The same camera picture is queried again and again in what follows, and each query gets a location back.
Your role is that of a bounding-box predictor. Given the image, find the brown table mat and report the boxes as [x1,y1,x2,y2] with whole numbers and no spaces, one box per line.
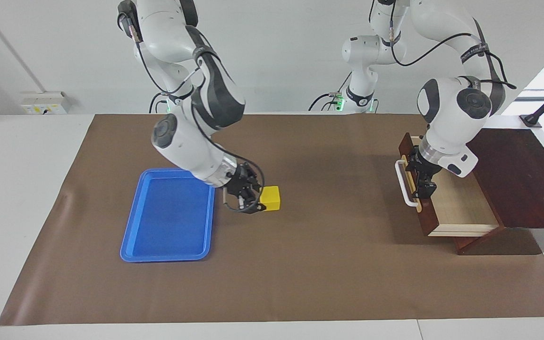
[0,112,544,326]

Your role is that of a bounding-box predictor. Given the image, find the black base cable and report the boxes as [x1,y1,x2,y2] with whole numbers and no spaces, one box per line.
[308,71,353,112]
[148,91,171,114]

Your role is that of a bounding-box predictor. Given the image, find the wooden drawer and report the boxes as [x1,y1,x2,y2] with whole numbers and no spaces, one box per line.
[395,132,500,238]

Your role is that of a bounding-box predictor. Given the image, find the blue plastic tray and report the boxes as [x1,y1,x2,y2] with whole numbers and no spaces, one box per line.
[120,167,216,263]

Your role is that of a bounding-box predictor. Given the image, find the black right base cable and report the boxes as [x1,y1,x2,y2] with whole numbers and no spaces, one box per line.
[148,91,171,114]

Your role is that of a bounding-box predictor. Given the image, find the black left base cable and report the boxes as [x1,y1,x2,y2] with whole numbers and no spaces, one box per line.
[308,71,353,112]

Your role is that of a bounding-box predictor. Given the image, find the white wall outlet box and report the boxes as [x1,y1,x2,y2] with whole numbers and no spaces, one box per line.
[21,91,70,115]

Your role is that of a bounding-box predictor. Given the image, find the dark wooden drawer cabinet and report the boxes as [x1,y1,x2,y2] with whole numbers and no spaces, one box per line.
[447,127,544,255]

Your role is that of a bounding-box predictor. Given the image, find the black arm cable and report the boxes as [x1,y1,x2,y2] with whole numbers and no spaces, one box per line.
[119,2,266,213]
[369,0,517,90]

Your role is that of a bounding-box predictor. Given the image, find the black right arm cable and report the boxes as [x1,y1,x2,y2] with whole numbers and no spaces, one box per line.
[119,2,266,213]

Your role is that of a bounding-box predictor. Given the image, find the white drawer handle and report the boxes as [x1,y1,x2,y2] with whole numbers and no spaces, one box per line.
[395,156,423,214]

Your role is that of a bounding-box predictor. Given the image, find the yellow cube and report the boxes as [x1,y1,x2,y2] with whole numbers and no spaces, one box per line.
[259,186,282,212]

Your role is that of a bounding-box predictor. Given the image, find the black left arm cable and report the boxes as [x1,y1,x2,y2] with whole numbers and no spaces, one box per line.
[369,0,517,90]

